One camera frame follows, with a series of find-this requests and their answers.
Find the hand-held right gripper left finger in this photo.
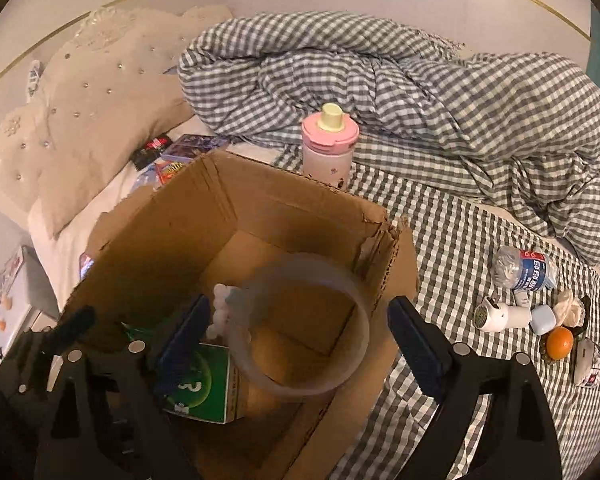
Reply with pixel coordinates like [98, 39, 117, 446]
[32, 294, 211, 480]

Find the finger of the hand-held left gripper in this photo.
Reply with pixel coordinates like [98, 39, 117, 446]
[0, 306, 97, 396]

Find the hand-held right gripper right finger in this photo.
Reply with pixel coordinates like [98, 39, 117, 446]
[386, 296, 563, 480]

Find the brown cardboard box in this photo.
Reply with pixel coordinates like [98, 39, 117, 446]
[62, 150, 421, 480]

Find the translucent white plastic ring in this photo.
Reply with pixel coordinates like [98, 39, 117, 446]
[227, 254, 371, 395]

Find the green printed carton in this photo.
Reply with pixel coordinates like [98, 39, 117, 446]
[160, 342, 236, 425]

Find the white bedside table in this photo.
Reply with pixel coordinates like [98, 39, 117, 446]
[0, 245, 61, 376]

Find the white box with orange print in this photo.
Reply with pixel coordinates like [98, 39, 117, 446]
[0, 255, 23, 341]

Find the small white handheld fan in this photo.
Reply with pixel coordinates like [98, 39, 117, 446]
[474, 296, 532, 333]

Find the grey white plaid bed sheet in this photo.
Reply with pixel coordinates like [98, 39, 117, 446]
[275, 145, 600, 480]

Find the light blue earbud case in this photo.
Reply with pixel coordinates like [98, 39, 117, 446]
[530, 304, 556, 336]

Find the crushed clear plastic bottle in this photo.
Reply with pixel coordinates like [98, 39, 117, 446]
[491, 246, 558, 292]

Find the orange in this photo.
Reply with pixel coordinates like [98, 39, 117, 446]
[547, 326, 575, 361]

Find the beige studded pillow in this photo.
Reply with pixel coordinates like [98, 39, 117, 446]
[0, 100, 201, 240]
[27, 5, 236, 171]

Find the black flat item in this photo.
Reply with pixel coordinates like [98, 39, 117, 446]
[577, 295, 592, 336]

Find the colourful striped snack packet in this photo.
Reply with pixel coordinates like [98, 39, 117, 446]
[152, 157, 191, 186]

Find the black red snack packet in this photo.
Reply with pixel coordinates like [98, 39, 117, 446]
[130, 132, 173, 171]

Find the purple blue snack packet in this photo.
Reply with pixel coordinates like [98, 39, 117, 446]
[162, 134, 228, 161]

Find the pink bottle with yellow cap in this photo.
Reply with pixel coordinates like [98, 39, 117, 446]
[301, 102, 360, 192]

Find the white blue printed packet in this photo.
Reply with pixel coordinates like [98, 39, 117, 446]
[25, 60, 43, 103]

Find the grey white plaid duvet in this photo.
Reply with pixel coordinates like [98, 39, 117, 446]
[177, 10, 600, 271]

